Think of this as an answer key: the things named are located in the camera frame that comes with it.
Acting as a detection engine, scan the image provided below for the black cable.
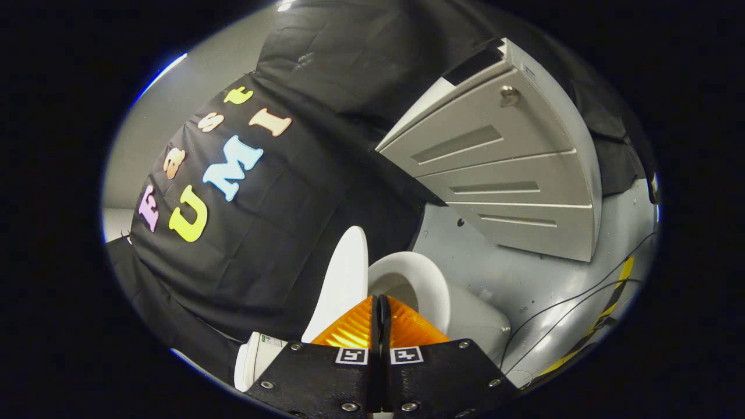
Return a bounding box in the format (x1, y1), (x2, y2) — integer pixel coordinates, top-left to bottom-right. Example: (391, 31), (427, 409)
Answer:
(499, 232), (659, 370)
(505, 278), (644, 374)

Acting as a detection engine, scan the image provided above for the black backdrop cloth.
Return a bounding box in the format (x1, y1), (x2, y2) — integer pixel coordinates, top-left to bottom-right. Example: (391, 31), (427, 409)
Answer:
(107, 0), (648, 376)

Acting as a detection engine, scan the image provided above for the white toilet lid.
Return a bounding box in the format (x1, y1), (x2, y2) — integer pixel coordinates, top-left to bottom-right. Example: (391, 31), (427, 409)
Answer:
(301, 226), (370, 344)

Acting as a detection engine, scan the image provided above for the yellow black floor tape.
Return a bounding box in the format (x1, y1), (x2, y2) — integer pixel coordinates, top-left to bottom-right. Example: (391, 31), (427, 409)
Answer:
(533, 256), (635, 379)

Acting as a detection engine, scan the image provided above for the white drawer cabinet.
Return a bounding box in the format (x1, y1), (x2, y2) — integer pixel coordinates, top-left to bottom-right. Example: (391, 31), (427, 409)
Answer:
(375, 37), (604, 263)

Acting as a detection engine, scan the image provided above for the white toilet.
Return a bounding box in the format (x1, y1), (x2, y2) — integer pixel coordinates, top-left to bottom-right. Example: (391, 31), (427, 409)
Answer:
(233, 251), (512, 393)

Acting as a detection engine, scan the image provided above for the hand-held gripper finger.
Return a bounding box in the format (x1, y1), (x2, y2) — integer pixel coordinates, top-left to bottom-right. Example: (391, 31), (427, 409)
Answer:
(243, 295), (383, 419)
(381, 295), (520, 419)

